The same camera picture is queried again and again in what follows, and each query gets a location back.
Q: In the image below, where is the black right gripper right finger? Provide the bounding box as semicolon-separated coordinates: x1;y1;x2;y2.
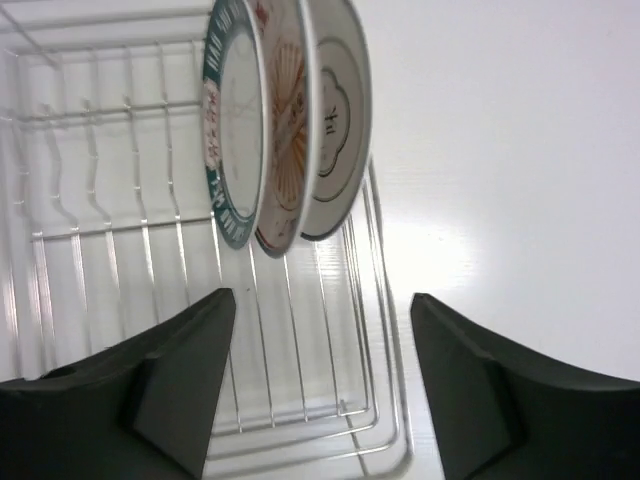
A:
410;293;639;479

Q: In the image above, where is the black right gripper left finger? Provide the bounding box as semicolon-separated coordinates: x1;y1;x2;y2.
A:
1;288;235;479

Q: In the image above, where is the plate with dark green rim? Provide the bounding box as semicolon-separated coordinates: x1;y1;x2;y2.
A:
201;1;271;250

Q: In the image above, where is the white plate with green rings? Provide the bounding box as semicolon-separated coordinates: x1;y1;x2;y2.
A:
302;1;373;241

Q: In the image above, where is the plate with orange sunburst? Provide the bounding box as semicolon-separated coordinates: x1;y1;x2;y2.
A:
250;1;308;258

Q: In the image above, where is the metal wire dish rack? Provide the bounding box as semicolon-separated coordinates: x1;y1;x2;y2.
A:
1;1;414;479

